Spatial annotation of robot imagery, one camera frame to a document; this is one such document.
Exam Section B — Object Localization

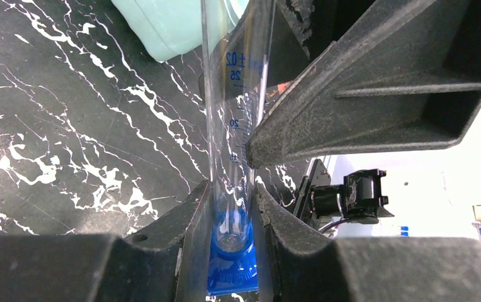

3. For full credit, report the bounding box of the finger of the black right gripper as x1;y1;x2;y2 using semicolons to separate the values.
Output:
246;1;481;168
224;0;375;88

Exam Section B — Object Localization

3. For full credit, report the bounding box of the blue capped clear tube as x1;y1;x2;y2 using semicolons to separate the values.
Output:
201;1;276;296

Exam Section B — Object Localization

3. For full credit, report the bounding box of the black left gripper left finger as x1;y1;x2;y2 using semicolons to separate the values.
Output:
0;180;211;301

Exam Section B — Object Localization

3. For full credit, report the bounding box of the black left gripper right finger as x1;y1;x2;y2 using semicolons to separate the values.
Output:
254;185;481;301

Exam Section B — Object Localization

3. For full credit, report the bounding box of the mint green plastic bin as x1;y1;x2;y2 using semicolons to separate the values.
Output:
112;0;249;62

